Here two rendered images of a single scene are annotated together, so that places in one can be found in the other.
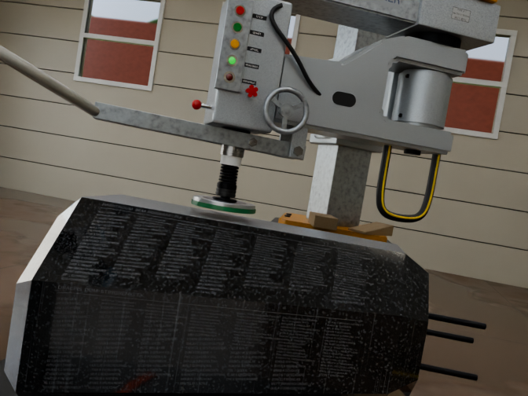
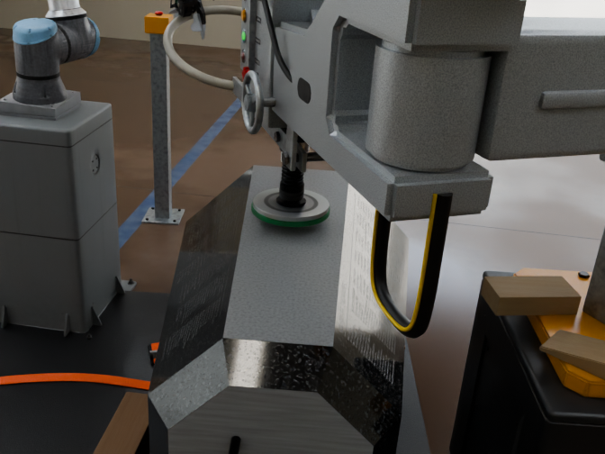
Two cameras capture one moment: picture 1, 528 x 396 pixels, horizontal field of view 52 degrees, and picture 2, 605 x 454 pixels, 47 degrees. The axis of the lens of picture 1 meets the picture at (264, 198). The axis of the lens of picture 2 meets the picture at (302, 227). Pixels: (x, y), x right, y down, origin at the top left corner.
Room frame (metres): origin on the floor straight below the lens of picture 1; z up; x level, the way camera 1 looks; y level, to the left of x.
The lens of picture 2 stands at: (1.67, -1.65, 1.61)
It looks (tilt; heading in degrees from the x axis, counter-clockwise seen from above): 25 degrees down; 84
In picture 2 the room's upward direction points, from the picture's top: 4 degrees clockwise
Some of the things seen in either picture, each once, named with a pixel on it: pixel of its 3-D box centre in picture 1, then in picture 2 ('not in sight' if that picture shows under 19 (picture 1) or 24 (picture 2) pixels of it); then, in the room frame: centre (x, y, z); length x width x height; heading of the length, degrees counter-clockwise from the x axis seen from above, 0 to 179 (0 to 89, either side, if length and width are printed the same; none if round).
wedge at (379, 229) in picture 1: (371, 227); (596, 351); (2.43, -0.50, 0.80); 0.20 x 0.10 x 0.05; 132
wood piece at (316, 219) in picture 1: (322, 220); (529, 295); (2.37, -0.27, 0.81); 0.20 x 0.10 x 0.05; 2
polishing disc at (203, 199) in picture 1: (224, 202); (291, 204); (1.83, 0.13, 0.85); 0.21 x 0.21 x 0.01
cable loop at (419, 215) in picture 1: (408, 179); (403, 251); (1.99, -0.51, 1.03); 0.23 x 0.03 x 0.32; 104
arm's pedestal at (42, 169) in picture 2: not in sight; (51, 213); (0.94, 0.97, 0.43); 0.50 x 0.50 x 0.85; 78
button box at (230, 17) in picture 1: (233, 45); (250, 15); (1.70, 0.17, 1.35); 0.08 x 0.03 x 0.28; 104
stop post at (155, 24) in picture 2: not in sight; (161, 122); (1.28, 1.91, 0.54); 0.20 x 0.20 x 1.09; 84
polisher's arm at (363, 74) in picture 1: (353, 97); (355, 86); (1.91, -0.25, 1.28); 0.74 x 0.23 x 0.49; 104
